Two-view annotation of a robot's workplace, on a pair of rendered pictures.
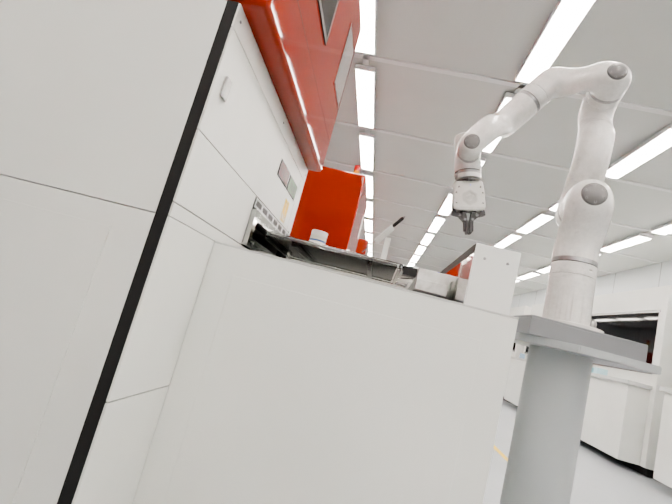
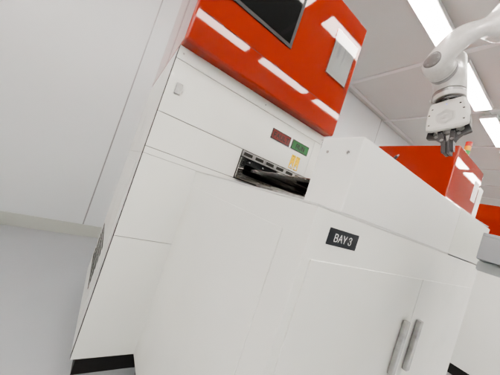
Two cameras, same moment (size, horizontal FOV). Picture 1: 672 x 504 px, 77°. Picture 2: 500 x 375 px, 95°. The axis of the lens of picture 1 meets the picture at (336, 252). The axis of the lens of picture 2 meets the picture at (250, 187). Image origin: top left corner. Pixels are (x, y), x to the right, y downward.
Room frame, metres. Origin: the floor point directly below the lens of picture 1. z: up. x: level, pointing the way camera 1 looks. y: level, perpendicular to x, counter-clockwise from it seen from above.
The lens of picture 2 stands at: (0.48, -0.58, 0.80)
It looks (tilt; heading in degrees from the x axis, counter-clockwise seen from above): 2 degrees up; 51
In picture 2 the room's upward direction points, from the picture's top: 19 degrees clockwise
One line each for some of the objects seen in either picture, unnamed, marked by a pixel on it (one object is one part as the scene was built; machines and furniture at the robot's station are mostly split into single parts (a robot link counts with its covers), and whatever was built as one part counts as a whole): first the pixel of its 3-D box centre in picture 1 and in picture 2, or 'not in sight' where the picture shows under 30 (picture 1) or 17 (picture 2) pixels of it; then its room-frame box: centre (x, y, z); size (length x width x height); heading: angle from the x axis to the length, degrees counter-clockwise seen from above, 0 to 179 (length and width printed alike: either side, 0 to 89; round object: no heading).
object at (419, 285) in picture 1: (422, 293); not in sight; (1.23, -0.28, 0.87); 0.36 x 0.08 x 0.03; 173
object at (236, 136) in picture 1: (262, 183); (253, 143); (1.09, 0.23, 1.02); 0.81 x 0.03 x 0.40; 173
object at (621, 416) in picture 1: (634, 375); not in sight; (5.29, -3.98, 1.00); 1.80 x 1.08 x 2.00; 173
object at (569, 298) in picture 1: (569, 297); not in sight; (1.19, -0.68, 0.96); 0.19 x 0.19 x 0.18
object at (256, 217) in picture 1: (269, 243); (275, 181); (1.26, 0.20, 0.89); 0.44 x 0.02 x 0.10; 173
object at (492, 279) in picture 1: (464, 291); (396, 205); (1.14, -0.36, 0.89); 0.55 x 0.09 x 0.14; 173
